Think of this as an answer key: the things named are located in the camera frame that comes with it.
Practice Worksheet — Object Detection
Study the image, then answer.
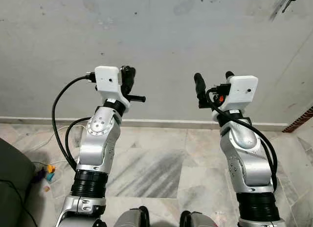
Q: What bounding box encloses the brown ribbed threshold strip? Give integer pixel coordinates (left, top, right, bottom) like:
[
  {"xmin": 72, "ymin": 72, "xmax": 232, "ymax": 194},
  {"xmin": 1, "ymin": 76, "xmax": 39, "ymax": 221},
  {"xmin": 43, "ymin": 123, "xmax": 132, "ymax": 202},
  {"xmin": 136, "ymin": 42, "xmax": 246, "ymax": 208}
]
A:
[{"xmin": 282, "ymin": 106, "xmax": 313, "ymax": 134}]

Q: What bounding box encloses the silver left robot leg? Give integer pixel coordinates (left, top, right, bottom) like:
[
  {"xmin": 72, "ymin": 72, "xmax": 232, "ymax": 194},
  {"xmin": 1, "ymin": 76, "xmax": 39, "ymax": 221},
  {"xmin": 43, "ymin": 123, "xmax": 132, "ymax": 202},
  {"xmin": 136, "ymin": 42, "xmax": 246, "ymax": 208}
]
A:
[{"xmin": 113, "ymin": 206, "xmax": 150, "ymax": 227}]

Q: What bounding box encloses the silver robot leg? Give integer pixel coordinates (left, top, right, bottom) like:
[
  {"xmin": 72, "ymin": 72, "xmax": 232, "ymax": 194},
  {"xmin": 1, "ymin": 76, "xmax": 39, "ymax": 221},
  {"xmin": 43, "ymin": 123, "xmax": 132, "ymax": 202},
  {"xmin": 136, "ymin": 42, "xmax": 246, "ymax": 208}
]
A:
[
  {"xmin": 179, "ymin": 210, "xmax": 218, "ymax": 227},
  {"xmin": 113, "ymin": 206, "xmax": 150, "ymax": 227}
]

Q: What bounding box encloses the small purple toy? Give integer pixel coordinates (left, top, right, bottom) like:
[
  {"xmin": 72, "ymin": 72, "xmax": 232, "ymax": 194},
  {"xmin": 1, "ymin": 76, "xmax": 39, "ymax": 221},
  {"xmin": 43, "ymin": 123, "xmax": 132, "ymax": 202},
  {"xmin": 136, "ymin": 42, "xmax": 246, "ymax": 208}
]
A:
[{"xmin": 33, "ymin": 169, "xmax": 45, "ymax": 183}]

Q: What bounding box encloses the silver right robot leg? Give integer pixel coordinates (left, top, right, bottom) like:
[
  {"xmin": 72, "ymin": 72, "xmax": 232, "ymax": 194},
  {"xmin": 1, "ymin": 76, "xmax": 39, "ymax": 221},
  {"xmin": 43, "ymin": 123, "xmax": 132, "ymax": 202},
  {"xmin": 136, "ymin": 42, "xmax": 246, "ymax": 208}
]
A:
[{"xmin": 179, "ymin": 210, "xmax": 218, "ymax": 227}]

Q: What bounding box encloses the green sofa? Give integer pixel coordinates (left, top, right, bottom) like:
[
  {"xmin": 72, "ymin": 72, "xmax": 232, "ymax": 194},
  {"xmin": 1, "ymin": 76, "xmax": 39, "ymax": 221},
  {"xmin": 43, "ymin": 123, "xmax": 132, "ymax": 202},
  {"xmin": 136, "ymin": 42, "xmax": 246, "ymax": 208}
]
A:
[{"xmin": 0, "ymin": 138, "xmax": 36, "ymax": 227}]

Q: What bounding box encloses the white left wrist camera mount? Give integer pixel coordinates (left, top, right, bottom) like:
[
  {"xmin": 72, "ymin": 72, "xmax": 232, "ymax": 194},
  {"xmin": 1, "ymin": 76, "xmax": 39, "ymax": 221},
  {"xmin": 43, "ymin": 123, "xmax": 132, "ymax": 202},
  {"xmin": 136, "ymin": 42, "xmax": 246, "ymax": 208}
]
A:
[{"xmin": 94, "ymin": 66, "xmax": 130, "ymax": 110}]

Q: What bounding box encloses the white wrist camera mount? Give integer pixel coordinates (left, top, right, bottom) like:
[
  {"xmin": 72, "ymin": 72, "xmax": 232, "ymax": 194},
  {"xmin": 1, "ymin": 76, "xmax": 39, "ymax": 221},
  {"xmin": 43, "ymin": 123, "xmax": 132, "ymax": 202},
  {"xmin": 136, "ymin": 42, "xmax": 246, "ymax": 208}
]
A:
[
  {"xmin": 226, "ymin": 75, "xmax": 259, "ymax": 115},
  {"xmin": 94, "ymin": 66, "xmax": 130, "ymax": 110}
]

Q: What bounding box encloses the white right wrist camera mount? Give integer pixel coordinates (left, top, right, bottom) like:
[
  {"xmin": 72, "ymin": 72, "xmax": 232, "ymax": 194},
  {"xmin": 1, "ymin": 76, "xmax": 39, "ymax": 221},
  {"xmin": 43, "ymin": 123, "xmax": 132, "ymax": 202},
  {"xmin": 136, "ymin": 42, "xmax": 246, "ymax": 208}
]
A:
[{"xmin": 226, "ymin": 75, "xmax": 259, "ymax": 115}]

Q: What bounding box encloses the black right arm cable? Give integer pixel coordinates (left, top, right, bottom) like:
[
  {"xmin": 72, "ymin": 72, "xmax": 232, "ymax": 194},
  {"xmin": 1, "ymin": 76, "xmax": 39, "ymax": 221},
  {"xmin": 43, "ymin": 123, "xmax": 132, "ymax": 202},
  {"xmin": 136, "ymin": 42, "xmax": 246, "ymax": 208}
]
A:
[{"xmin": 205, "ymin": 88, "xmax": 279, "ymax": 191}]

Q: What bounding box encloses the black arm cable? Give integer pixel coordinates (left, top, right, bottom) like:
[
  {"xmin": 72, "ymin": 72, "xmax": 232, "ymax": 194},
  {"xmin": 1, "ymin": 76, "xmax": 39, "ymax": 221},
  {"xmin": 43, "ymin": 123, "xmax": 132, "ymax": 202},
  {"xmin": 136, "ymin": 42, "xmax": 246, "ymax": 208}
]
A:
[
  {"xmin": 205, "ymin": 88, "xmax": 279, "ymax": 191},
  {"xmin": 65, "ymin": 116, "xmax": 93, "ymax": 166}
]

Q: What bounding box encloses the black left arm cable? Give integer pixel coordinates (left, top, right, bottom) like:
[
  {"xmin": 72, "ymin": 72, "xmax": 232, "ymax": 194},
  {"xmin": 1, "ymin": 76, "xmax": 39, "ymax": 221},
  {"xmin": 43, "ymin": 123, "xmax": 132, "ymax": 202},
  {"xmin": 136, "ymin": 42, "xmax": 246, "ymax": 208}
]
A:
[{"xmin": 65, "ymin": 116, "xmax": 93, "ymax": 166}]

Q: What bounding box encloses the black left wrist camera cable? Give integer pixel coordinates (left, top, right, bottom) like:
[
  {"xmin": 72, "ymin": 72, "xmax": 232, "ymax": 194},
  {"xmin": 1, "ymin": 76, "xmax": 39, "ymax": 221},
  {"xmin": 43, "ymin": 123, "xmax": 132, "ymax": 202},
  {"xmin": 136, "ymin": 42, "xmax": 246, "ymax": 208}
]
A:
[{"xmin": 51, "ymin": 73, "xmax": 97, "ymax": 171}]

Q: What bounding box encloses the white floor cable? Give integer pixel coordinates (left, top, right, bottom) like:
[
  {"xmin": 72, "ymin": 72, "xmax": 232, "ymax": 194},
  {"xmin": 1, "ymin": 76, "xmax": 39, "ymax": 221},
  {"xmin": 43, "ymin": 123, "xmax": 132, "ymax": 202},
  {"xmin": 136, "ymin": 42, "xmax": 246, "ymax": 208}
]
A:
[{"xmin": 32, "ymin": 123, "xmax": 93, "ymax": 166}]

